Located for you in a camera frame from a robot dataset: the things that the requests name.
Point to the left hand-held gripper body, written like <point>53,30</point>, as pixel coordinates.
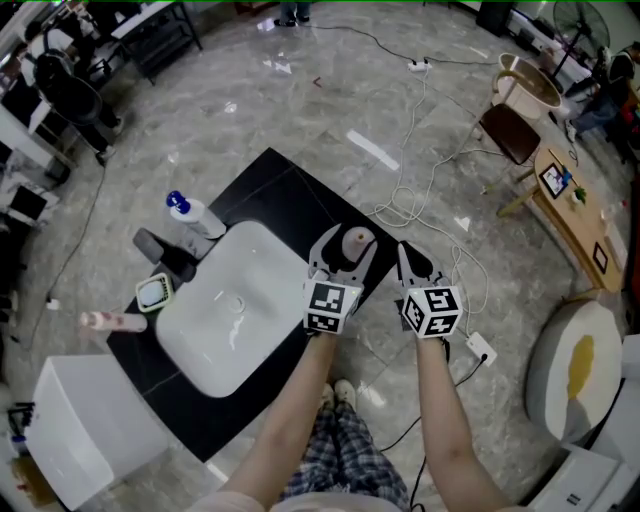
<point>327,305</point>

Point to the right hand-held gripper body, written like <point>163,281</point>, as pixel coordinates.
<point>432,310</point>

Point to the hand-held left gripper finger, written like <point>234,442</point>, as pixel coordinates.
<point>316,255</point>
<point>364,267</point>

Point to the white bottle with blue cap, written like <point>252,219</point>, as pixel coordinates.
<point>197,220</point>

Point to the pink floral tall bottle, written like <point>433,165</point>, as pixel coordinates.
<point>115,321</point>

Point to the person's left forearm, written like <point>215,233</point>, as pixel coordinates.
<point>295,415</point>

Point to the person's right forearm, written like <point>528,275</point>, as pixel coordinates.
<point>450,425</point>

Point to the black sink counter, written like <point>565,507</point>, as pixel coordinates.
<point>280,195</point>

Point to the white sink basin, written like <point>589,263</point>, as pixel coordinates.
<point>240,320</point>

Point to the person's right white shoe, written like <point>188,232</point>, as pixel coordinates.
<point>346,392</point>

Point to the person's white shoe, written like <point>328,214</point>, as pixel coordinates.
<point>346,392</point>
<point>327,395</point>

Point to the person's left white shoe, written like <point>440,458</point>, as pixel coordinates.
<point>327,395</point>

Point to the white and yellow beanbag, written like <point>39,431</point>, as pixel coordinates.
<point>565,370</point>

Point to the green soap dish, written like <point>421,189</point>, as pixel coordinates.
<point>167,287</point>

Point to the oval wooden table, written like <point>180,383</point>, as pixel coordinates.
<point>580,230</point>

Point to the plaid trousers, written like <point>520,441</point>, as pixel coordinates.
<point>350,460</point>

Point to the brown seat chair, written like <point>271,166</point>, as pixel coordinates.
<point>510,132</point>

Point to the dark grey faucet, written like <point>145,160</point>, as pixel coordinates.
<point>150,245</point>

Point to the blue small object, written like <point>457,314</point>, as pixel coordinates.
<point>566,176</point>

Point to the small black square card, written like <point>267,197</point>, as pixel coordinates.
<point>600,257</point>

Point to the white soap bar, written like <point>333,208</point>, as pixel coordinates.
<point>151,294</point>

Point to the small potted plant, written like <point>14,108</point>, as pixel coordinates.
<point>580,194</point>

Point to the white power strip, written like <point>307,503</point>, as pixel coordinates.
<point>419,65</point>

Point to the person's light shirt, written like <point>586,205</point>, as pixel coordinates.
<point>235,502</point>

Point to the white appliance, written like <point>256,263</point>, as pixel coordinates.
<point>580,480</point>

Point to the white box cabinet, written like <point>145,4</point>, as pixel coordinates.
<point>90,425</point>

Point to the white plug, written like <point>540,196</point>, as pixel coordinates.
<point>52,303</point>

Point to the black folding table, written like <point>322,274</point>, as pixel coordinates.
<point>155,30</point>

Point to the black standing fan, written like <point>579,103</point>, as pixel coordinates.
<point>582,22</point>

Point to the white wall socket block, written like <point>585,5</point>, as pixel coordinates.
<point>481,348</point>

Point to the black picture frame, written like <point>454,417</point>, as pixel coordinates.
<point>553,180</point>

